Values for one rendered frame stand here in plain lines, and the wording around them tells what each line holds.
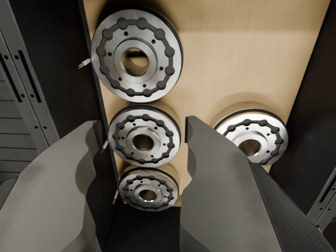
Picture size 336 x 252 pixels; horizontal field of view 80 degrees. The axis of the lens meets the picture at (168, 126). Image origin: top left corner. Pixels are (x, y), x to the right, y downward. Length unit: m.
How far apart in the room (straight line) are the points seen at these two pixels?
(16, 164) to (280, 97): 0.46
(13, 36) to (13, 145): 0.27
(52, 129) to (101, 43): 0.10
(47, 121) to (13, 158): 0.25
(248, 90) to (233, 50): 0.06
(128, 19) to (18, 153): 0.32
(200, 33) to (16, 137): 0.34
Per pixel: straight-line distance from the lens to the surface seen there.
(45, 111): 0.22
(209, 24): 0.26
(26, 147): 0.43
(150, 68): 0.23
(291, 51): 0.29
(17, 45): 0.20
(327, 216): 0.32
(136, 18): 0.23
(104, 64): 0.25
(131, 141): 0.28
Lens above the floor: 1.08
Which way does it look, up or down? 57 degrees down
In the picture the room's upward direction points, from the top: 172 degrees counter-clockwise
